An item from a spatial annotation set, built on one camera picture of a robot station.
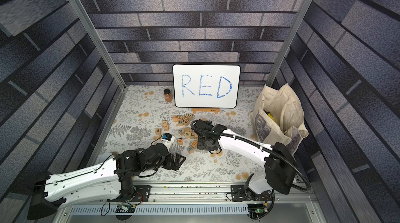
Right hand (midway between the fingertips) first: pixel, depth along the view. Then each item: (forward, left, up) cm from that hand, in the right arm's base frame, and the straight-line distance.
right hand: (201, 144), depth 82 cm
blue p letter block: (+10, +13, -5) cm, 17 cm away
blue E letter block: (-1, +6, -5) cm, 8 cm away
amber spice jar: (+35, +24, +1) cm, 43 cm away
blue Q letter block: (+17, +14, -6) cm, 23 cm away
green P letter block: (+8, +9, -6) cm, 14 cm away
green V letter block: (+22, +9, -5) cm, 24 cm away
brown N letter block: (+21, +12, -6) cm, 24 cm away
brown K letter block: (+13, +23, -5) cm, 27 cm away
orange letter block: (+20, +18, -5) cm, 27 cm away
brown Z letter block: (+20, +15, -5) cm, 25 cm away
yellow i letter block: (+11, +9, -4) cm, 15 cm away
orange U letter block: (+3, +4, -5) cm, 7 cm away
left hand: (-10, +10, +6) cm, 15 cm away
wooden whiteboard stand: (+25, +5, -3) cm, 26 cm away
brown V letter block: (+16, +24, -6) cm, 30 cm away
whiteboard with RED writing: (+34, 0, +11) cm, 35 cm away
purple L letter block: (+8, +6, -6) cm, 12 cm away
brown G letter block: (+17, +11, -6) cm, 21 cm away
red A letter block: (+4, +13, -5) cm, 14 cm away
